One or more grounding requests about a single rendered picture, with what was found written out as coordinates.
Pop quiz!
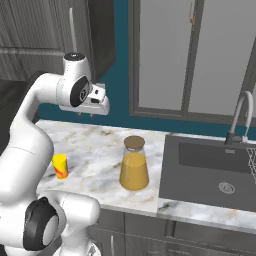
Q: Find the grey drawer front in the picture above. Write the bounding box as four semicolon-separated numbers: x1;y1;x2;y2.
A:
172;220;256;256

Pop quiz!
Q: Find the wire rack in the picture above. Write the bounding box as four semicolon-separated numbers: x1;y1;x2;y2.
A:
245;146;256;175

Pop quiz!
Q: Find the brass window handle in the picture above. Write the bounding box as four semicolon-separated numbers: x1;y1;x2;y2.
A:
189;0;197;27

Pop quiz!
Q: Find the silver cupboard handle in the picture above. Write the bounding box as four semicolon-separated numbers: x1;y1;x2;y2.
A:
110;234;116;256

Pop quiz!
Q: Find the dark grey fridge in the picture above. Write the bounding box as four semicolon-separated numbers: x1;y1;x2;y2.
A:
0;0;117;83

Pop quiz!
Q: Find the glass pitcher with orange juice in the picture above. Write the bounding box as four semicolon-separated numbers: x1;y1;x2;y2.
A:
119;135;150;192

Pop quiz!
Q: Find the grey curved tap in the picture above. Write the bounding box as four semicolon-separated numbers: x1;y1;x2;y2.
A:
224;90;255;145

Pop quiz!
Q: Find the silver fridge handle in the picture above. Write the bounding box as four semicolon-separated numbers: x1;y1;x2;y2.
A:
68;7;79;54

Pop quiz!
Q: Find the yellow and red cup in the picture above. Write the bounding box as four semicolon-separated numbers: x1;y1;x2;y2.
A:
51;153;70;181

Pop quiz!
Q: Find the grey cupboard door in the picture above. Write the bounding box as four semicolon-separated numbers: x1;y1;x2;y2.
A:
124;212;175;256
86;208;127;256

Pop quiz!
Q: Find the grey sink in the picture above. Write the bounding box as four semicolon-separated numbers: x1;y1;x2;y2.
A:
158;132;256;214

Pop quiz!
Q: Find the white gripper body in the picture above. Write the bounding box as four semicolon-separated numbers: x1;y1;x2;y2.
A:
59;95;111;117

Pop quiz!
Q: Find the grey framed window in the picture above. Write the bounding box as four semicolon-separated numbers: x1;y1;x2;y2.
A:
127;0;256;128

